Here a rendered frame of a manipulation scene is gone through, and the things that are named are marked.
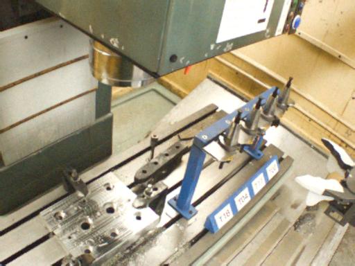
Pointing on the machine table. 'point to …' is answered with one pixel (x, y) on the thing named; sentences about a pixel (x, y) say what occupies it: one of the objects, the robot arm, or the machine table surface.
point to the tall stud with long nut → (152, 145)
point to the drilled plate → (116, 244)
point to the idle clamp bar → (170, 155)
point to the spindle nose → (115, 68)
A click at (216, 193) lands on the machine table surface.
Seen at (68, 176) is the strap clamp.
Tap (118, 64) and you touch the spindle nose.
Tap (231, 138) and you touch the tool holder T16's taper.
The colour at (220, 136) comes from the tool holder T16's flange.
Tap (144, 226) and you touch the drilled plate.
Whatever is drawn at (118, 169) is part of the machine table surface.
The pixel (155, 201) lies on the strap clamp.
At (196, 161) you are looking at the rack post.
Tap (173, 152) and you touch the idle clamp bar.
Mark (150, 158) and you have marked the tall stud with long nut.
